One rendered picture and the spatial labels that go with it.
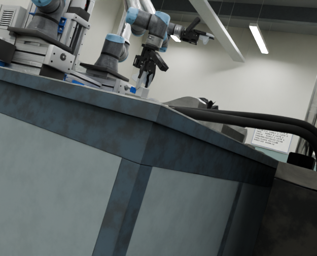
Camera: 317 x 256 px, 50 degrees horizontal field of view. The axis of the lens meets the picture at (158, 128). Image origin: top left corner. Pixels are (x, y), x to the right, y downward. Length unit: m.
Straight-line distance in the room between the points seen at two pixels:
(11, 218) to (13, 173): 0.11
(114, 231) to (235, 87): 8.62
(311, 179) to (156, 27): 0.90
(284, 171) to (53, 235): 0.80
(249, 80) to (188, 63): 1.85
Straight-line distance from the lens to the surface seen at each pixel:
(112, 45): 2.08
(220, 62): 9.57
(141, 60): 1.58
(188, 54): 10.00
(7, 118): 1.04
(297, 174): 1.26
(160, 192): 0.79
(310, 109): 1.34
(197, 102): 1.34
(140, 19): 1.58
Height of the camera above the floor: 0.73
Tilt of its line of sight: 2 degrees up
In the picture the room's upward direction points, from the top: 17 degrees clockwise
